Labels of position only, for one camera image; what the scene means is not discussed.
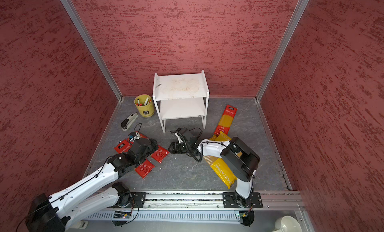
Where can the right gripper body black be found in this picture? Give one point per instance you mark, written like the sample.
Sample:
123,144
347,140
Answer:
185,147

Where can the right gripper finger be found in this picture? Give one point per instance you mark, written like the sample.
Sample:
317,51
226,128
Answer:
175,148
180,132

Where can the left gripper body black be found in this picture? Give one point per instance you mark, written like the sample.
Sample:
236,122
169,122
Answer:
150,151

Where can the red spaghetti package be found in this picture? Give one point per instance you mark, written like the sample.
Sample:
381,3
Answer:
226,120
144,168
160,154

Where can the yellow pasta package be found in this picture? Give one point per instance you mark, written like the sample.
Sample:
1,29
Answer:
222,137
222,170

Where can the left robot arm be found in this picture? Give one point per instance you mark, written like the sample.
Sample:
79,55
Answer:
100,190

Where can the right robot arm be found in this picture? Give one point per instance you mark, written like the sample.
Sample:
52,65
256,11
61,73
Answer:
240,158

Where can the black grey stapler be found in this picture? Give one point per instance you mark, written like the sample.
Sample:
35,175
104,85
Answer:
126,123

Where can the white two-tier shelf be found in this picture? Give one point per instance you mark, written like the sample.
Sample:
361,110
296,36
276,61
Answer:
181,96

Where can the yellow pen holder cup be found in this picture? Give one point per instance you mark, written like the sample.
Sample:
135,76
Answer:
145,105

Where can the white remote device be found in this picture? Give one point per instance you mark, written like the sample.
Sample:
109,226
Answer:
80,225

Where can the white mug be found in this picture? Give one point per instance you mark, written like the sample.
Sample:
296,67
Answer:
287,224

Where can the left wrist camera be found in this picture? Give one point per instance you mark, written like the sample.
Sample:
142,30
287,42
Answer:
133,136

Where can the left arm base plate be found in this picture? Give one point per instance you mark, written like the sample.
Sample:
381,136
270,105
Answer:
133,200

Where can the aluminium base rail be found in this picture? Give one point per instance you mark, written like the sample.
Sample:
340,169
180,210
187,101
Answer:
199,206

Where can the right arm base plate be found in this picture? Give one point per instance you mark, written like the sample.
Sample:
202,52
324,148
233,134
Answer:
233,200

